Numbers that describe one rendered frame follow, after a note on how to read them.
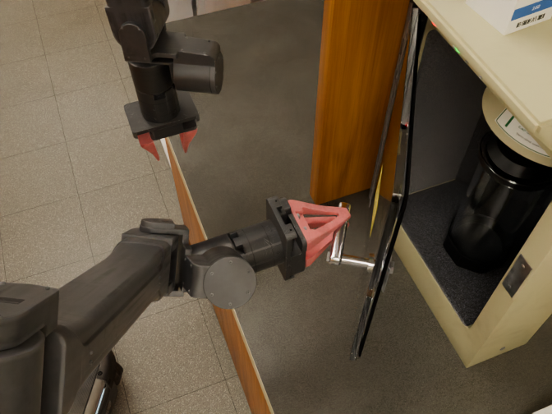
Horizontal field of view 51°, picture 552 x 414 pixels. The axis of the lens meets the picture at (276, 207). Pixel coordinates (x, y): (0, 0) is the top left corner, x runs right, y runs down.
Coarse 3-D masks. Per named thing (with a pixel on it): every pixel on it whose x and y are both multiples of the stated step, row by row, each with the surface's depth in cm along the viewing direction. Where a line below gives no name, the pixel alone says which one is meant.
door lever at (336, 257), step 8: (336, 216) 74; (344, 224) 72; (336, 232) 72; (344, 232) 72; (336, 240) 71; (344, 240) 71; (336, 248) 70; (328, 256) 70; (336, 256) 70; (344, 256) 70; (352, 256) 70; (368, 256) 71; (336, 264) 70; (352, 264) 70; (360, 264) 70; (368, 264) 69; (368, 272) 69
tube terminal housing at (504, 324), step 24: (432, 24) 70; (408, 240) 95; (528, 240) 65; (408, 264) 98; (432, 288) 92; (504, 288) 72; (528, 288) 69; (504, 312) 74; (528, 312) 78; (456, 336) 89; (480, 336) 82; (504, 336) 83; (528, 336) 88; (480, 360) 88
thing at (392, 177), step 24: (408, 48) 65; (408, 72) 62; (408, 96) 60; (408, 120) 58; (384, 144) 83; (384, 168) 72; (384, 192) 64; (384, 216) 58; (384, 240) 58; (360, 288) 85; (360, 312) 74; (360, 336) 76
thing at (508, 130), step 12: (492, 96) 68; (492, 108) 67; (504, 108) 66; (492, 120) 67; (504, 120) 65; (516, 120) 64; (504, 132) 66; (516, 132) 64; (516, 144) 65; (528, 144) 64; (528, 156) 64; (540, 156) 64
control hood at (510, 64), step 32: (416, 0) 51; (448, 0) 50; (448, 32) 48; (480, 32) 47; (544, 32) 47; (480, 64) 45; (512, 64) 45; (544, 64) 45; (512, 96) 43; (544, 96) 42; (544, 128) 41
